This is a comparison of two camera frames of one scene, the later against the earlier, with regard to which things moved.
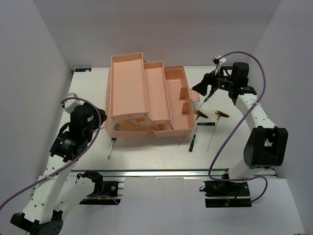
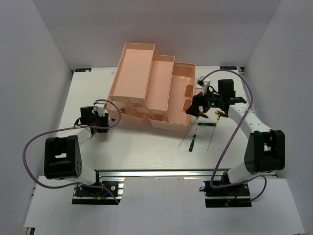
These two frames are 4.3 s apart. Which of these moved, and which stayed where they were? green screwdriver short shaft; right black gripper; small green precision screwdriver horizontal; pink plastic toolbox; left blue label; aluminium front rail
Moved: right black gripper; pink plastic toolbox; green screwdriver short shaft
Stayed: small green precision screwdriver horizontal; aluminium front rail; left blue label
